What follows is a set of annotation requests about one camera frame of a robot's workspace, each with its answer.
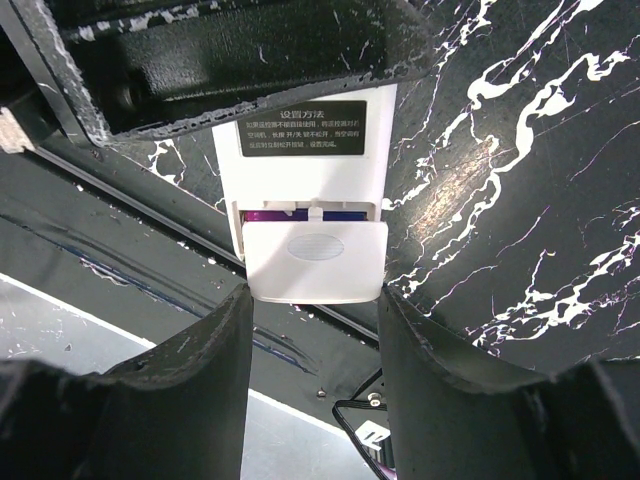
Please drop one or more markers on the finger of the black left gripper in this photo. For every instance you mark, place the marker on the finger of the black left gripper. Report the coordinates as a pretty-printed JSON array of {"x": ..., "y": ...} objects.
[{"x": 123, "y": 71}]

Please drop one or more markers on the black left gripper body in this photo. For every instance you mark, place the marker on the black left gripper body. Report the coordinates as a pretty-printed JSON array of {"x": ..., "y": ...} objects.
[{"x": 26, "y": 117}]

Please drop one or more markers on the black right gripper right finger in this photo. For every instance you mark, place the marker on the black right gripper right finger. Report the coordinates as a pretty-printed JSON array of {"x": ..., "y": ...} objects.
[{"x": 457, "y": 412}]

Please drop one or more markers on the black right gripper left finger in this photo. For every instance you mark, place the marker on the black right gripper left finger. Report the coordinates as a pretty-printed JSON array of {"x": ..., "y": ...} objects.
[{"x": 176, "y": 411}]

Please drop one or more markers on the white battery cover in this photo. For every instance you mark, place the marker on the white battery cover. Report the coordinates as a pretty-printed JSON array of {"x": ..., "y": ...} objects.
[{"x": 319, "y": 263}]

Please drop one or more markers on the white red remote control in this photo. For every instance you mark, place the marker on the white red remote control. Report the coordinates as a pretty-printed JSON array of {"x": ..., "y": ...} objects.
[{"x": 331, "y": 152}]

